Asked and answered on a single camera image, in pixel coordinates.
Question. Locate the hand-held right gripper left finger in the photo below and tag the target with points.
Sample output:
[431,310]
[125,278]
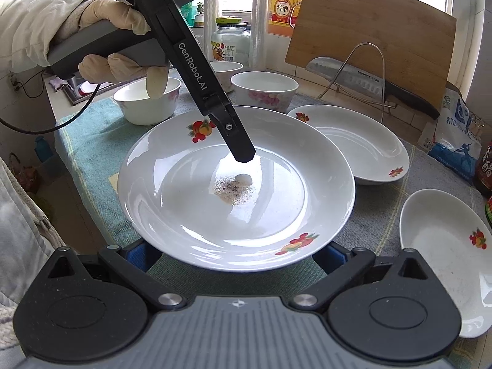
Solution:
[138,257]

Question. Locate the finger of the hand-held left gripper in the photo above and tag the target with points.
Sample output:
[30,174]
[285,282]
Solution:
[238,142]

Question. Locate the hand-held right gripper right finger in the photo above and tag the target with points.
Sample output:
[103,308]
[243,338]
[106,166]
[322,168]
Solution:
[330,256]

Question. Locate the pink flower print bowl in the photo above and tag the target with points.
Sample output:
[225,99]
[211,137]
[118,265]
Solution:
[250,96]

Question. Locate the large fruit print plate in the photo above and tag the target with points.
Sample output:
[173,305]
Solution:
[184,200]

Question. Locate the person's left forearm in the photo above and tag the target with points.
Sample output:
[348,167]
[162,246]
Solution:
[23,27]

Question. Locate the person's left hand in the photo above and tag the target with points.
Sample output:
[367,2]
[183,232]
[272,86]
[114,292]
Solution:
[96,7]

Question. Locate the small potted plant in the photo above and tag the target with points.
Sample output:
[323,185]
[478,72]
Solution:
[199,13]

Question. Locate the glass jar with lid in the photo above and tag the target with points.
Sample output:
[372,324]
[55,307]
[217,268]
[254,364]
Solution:
[234,42]

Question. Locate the clear plastic wrap roll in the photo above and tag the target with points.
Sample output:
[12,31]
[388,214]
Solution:
[259,27]

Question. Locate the orange cooking wine bottle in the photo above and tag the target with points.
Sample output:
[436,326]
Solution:
[282,7]

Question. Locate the grey teal checked cloth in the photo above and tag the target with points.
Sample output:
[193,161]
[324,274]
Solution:
[96,153]

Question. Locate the person's white jacket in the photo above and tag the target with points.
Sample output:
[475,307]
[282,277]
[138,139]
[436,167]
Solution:
[19,238]

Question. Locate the small blue bottle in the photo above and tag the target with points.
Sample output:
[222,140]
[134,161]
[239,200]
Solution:
[43,149]

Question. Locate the green lid sauce jar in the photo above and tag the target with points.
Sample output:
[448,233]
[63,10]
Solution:
[489,209]

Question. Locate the blue white salt bag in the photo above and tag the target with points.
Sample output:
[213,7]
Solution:
[457,142]

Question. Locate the bamboo cutting board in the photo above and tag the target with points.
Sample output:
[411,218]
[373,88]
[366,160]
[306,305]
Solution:
[365,19]

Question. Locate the dark vinegar bottle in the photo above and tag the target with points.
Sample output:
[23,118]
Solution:
[486,173]

